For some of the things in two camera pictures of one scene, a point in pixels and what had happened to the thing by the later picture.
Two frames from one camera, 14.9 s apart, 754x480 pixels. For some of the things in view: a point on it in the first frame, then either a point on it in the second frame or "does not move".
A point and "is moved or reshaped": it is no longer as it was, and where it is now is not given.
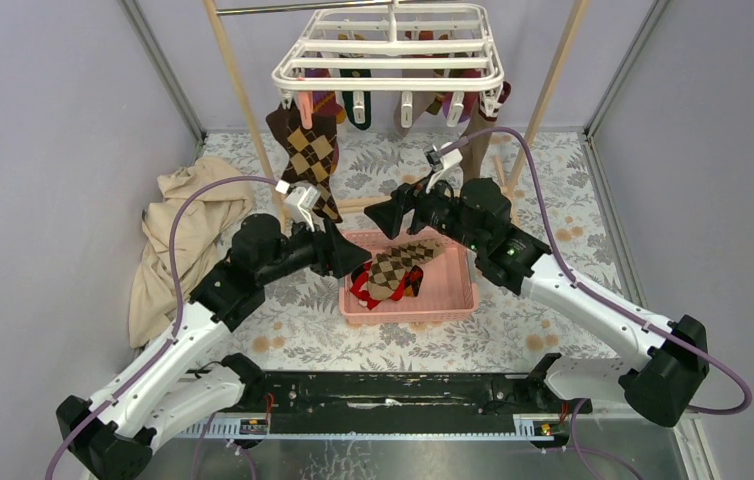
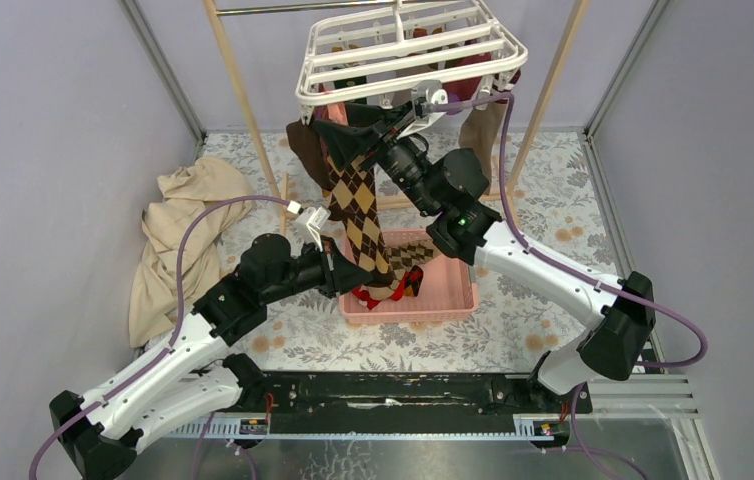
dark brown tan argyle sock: (308, 160) is moved or reshaped
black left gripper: (335, 256) → (339, 275)
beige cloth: (206, 227) does not move
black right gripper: (388, 214) → (374, 125)
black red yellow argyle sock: (409, 284) does not move
